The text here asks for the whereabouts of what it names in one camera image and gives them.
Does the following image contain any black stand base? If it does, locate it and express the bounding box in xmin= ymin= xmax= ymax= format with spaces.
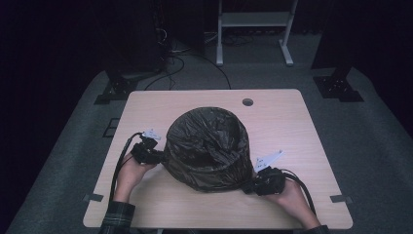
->
xmin=311 ymin=64 xmax=364 ymax=103
xmin=94 ymin=68 xmax=139 ymax=105

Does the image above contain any black plastic trash bag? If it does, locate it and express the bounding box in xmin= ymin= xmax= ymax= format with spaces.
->
xmin=162 ymin=106 xmax=256 ymax=193

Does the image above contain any white metal stand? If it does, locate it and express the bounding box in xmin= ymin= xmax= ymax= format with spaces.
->
xmin=215 ymin=0 xmax=298 ymax=67

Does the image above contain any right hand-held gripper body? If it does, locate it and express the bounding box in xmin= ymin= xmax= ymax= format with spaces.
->
xmin=253 ymin=149 xmax=287 ymax=197

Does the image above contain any black floor cable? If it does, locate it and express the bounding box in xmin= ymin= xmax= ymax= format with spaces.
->
xmin=144 ymin=52 xmax=232 ymax=92

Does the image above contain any person's left hand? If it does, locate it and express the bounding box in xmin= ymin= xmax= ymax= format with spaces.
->
xmin=113 ymin=152 xmax=157 ymax=205

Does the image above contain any black tape floor outline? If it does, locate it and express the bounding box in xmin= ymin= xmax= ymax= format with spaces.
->
xmin=102 ymin=117 xmax=122 ymax=138

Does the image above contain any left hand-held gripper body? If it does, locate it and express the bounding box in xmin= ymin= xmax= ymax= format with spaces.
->
xmin=131 ymin=129 xmax=165 ymax=166

